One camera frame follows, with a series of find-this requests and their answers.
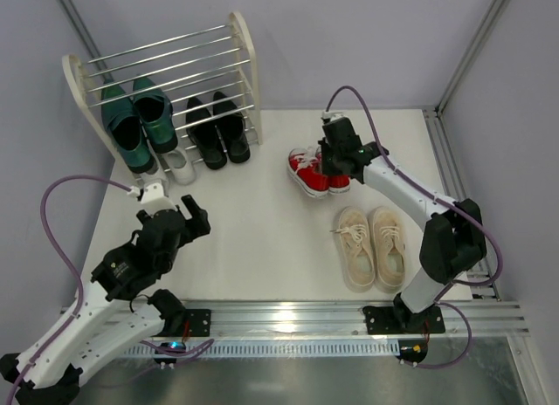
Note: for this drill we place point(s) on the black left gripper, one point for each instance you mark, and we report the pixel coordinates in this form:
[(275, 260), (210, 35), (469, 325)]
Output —
[(184, 223)]

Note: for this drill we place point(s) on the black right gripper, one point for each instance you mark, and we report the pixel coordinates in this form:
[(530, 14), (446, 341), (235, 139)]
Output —
[(327, 159)]

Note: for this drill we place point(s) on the red canvas sneaker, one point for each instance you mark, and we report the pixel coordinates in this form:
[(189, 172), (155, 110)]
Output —
[(304, 166), (337, 184)]

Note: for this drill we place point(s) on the beige lace sneaker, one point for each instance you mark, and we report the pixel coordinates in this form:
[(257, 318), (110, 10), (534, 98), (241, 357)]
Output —
[(387, 236), (352, 237)]

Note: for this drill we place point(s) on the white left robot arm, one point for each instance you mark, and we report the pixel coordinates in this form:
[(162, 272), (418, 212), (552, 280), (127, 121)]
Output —
[(76, 348)]

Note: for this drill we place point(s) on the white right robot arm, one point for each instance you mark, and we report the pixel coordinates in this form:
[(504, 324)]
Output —
[(452, 242)]

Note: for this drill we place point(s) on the white metal shoe shelf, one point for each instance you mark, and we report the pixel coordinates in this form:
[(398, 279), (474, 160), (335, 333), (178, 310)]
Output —
[(193, 65)]

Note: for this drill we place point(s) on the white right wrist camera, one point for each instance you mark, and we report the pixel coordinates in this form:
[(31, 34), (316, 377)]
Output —
[(328, 116)]

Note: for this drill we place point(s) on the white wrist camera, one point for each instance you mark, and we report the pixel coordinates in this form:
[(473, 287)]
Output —
[(152, 198), (328, 116)]

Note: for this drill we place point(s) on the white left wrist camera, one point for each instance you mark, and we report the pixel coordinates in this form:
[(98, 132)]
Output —
[(152, 198)]

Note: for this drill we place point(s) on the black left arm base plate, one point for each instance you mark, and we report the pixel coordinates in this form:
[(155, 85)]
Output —
[(193, 323)]

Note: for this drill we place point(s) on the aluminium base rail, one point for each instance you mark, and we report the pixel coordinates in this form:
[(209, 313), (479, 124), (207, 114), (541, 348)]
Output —
[(332, 319)]

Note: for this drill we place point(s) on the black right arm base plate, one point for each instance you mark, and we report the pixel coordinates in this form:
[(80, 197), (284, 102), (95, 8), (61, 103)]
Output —
[(389, 320)]

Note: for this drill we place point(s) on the slotted grey cable duct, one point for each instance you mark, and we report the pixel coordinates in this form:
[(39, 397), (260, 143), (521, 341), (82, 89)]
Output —
[(301, 348)]

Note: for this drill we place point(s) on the aluminium right frame rail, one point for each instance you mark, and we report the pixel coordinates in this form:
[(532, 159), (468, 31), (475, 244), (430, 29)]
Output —
[(453, 184)]

